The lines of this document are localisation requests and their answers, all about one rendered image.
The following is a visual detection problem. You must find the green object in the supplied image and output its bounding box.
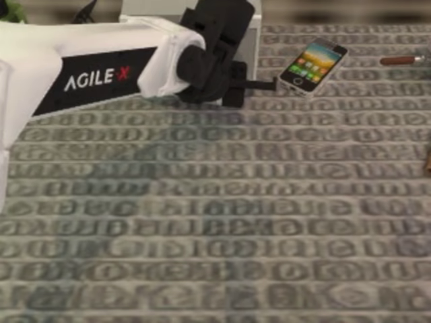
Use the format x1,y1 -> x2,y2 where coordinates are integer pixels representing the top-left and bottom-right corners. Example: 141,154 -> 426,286
0,0 -> 27,22

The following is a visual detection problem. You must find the white smartphone with lit screen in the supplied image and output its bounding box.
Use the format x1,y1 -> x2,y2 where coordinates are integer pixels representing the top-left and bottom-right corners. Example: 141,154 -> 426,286
278,37 -> 349,100

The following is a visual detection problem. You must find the grey patterned tablecloth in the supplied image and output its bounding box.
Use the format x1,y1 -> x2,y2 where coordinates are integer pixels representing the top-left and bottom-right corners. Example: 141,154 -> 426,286
0,23 -> 431,323

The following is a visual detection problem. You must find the brown-handled tool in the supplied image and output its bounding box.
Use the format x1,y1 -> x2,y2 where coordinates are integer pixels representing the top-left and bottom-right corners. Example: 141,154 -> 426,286
379,55 -> 425,67

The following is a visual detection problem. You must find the black cable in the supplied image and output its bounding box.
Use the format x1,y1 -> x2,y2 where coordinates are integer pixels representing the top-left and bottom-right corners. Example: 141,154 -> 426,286
71,0 -> 119,24

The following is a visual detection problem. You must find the white box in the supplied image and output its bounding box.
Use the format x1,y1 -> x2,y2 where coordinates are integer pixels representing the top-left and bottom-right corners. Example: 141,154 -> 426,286
120,0 -> 264,83

